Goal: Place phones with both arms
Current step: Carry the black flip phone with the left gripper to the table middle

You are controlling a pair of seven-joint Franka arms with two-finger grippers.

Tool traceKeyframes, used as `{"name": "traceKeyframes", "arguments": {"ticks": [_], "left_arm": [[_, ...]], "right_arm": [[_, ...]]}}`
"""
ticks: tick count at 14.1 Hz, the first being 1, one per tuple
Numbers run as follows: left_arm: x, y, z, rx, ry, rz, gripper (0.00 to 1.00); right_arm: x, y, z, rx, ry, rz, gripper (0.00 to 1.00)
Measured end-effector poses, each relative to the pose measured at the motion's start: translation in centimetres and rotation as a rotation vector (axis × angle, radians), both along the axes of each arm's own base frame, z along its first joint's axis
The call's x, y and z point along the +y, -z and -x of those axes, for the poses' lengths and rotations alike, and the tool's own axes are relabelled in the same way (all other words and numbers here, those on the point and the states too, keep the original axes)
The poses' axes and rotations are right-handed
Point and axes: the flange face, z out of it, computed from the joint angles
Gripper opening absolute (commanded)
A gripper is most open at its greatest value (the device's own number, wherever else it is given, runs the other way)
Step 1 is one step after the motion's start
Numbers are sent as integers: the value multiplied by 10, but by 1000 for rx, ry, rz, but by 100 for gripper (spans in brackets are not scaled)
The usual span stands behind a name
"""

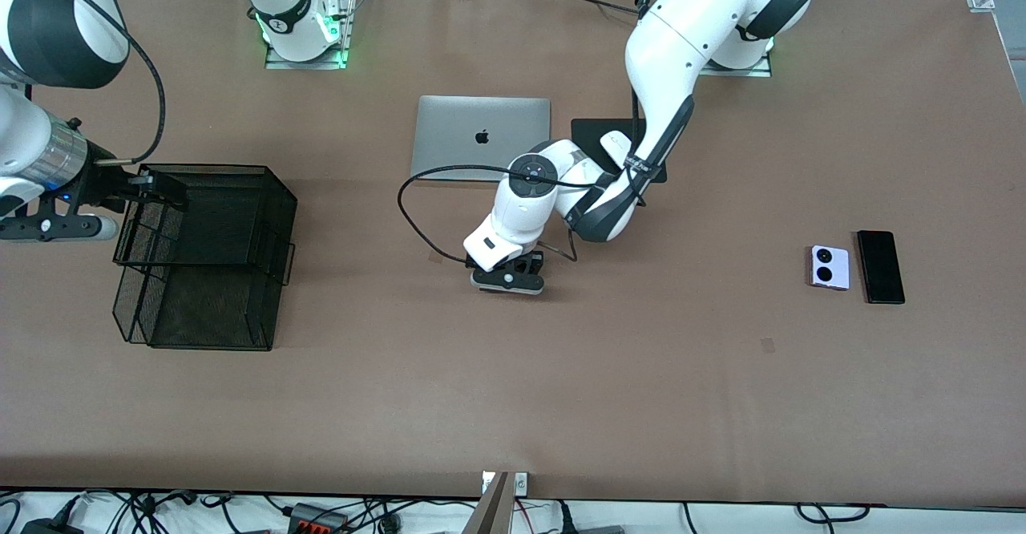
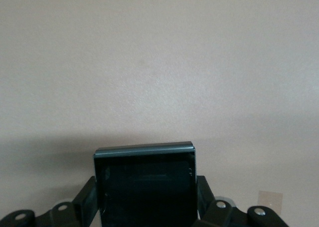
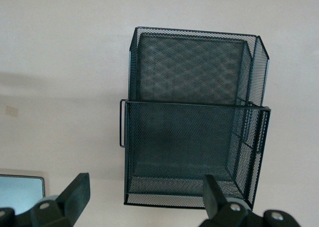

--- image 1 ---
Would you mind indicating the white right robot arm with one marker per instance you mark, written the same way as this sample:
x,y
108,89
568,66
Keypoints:
x,y
24,133

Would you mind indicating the black power box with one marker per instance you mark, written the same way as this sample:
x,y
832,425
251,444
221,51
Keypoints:
x,y
48,527

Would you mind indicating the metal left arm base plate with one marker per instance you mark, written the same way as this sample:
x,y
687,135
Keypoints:
x,y
757,73

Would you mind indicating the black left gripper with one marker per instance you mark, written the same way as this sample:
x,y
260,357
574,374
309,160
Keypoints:
x,y
527,263

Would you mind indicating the black slab smartphone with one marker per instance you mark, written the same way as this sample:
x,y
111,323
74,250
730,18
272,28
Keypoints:
x,y
880,268

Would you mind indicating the silver corner bracket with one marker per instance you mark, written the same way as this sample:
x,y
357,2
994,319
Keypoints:
x,y
522,483
486,482

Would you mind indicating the silver closed laptop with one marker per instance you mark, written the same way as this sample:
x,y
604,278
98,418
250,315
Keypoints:
x,y
457,137

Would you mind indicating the grey slanted beam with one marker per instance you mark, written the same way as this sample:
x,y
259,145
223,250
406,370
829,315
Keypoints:
x,y
490,514

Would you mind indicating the black orange power adapter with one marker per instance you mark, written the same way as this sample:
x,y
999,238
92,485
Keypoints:
x,y
317,520

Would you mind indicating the white computer mouse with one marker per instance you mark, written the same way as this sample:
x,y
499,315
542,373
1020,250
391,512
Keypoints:
x,y
613,145

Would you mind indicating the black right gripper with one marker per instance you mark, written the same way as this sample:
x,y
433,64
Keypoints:
x,y
103,183

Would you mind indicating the pink flip phone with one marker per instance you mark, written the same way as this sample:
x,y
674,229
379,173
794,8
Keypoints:
x,y
830,269

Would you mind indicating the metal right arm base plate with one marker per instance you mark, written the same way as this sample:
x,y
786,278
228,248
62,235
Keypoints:
x,y
346,29

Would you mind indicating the black mouse pad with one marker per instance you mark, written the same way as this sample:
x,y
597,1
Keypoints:
x,y
589,137

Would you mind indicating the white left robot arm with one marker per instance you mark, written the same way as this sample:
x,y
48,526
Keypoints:
x,y
681,37

